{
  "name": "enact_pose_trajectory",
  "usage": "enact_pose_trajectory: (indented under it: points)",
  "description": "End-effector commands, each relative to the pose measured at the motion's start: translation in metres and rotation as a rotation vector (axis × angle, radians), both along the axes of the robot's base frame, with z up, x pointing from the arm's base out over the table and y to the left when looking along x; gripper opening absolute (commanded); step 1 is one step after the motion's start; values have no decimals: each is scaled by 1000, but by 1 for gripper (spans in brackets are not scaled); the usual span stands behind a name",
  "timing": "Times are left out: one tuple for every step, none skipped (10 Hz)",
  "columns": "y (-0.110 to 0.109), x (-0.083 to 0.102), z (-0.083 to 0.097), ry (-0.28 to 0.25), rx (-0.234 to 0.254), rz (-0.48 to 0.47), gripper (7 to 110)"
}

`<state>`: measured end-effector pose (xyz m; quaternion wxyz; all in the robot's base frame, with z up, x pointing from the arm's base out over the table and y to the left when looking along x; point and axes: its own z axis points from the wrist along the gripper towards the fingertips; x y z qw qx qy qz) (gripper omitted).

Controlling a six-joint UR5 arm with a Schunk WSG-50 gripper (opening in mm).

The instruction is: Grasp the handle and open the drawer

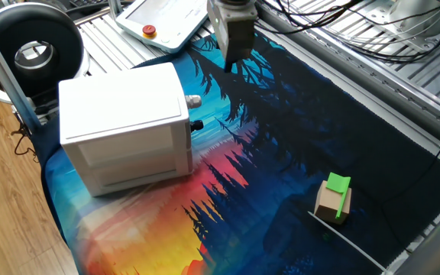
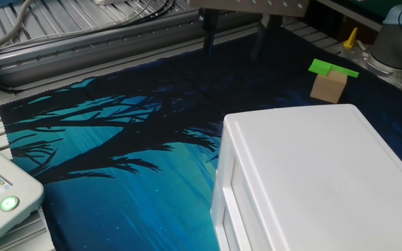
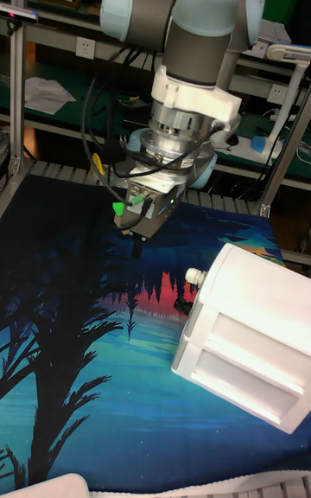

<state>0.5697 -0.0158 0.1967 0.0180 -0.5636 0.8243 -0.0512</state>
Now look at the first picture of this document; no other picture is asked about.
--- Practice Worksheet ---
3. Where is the green and tan block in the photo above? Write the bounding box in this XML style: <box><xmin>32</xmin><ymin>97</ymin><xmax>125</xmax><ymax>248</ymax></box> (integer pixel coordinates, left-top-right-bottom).
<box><xmin>313</xmin><ymin>180</ymin><xmax>353</xmax><ymax>225</ymax></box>

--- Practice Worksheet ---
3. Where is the grey Schunk gripper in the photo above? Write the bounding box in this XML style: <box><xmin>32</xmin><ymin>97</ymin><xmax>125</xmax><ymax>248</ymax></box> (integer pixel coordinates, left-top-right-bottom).
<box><xmin>207</xmin><ymin>0</ymin><xmax>259</xmax><ymax>74</ymax></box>

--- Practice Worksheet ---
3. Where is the black cable bundle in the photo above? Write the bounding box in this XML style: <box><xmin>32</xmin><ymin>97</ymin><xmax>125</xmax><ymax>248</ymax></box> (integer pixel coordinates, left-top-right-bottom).
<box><xmin>256</xmin><ymin>0</ymin><xmax>440</xmax><ymax>64</ymax></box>

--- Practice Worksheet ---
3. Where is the grey aluminium rail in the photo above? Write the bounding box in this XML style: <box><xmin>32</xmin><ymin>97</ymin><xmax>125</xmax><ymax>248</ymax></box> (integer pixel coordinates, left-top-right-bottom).
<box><xmin>256</xmin><ymin>3</ymin><xmax>440</xmax><ymax>134</ymax></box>

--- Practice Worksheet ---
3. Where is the green plastic flag piece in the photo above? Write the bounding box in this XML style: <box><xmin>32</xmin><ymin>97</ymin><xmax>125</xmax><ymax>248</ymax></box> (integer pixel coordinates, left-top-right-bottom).
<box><xmin>325</xmin><ymin>172</ymin><xmax>352</xmax><ymax>220</ymax></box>

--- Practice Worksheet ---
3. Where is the aluminium frame post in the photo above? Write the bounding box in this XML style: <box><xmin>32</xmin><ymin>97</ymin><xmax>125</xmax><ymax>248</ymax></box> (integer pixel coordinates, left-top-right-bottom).
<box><xmin>0</xmin><ymin>11</ymin><xmax>42</xmax><ymax>134</ymax></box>

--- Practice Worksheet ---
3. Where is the thin black cable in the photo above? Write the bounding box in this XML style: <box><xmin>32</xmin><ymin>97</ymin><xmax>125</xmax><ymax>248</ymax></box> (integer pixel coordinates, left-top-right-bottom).
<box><xmin>11</xmin><ymin>114</ymin><xmax>40</xmax><ymax>164</ymax></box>

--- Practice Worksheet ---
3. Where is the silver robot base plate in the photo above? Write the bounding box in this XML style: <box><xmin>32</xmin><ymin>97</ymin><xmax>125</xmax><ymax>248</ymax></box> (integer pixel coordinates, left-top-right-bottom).
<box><xmin>364</xmin><ymin>0</ymin><xmax>440</xmax><ymax>54</ymax></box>

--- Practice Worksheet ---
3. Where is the white robot teach pendant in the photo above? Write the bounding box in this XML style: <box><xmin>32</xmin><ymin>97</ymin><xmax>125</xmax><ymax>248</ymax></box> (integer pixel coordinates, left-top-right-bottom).
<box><xmin>115</xmin><ymin>0</ymin><xmax>210</xmax><ymax>54</ymax></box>

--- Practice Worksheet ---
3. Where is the thin white strip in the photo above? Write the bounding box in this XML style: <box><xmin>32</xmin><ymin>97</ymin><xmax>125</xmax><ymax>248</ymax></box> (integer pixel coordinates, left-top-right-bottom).
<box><xmin>306</xmin><ymin>211</ymin><xmax>388</xmax><ymax>273</ymax></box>

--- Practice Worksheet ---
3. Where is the forest sunset print cloth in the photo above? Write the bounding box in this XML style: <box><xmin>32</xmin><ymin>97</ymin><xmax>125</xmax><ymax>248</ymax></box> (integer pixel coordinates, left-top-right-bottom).
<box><xmin>31</xmin><ymin>32</ymin><xmax>440</xmax><ymax>275</ymax></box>

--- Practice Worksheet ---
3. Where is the white plastic drawer cabinet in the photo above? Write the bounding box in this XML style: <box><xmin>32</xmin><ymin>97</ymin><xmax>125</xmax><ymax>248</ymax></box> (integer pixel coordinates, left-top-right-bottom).
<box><xmin>58</xmin><ymin>62</ymin><xmax>195</xmax><ymax>198</ymax></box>

